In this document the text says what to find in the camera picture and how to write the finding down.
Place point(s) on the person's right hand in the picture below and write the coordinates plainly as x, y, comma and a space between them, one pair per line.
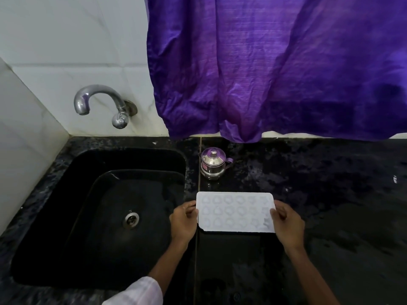
289, 225

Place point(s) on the person's left hand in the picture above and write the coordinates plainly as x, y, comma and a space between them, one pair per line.
182, 222

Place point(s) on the white ice tray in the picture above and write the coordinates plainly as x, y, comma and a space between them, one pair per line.
235, 212

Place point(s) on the steel pot with purple lid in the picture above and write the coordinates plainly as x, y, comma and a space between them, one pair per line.
213, 163

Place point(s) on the person's right forearm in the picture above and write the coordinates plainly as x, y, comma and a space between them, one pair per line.
311, 276

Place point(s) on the person's left forearm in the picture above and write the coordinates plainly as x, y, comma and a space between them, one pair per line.
168, 263

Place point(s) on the white shirt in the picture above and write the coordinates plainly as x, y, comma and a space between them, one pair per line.
136, 293

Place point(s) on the black sink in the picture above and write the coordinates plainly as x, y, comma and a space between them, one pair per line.
95, 219

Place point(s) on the steel tap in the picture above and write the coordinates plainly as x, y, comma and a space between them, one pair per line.
101, 101

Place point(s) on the purple curtain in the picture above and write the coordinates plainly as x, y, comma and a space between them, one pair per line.
286, 60

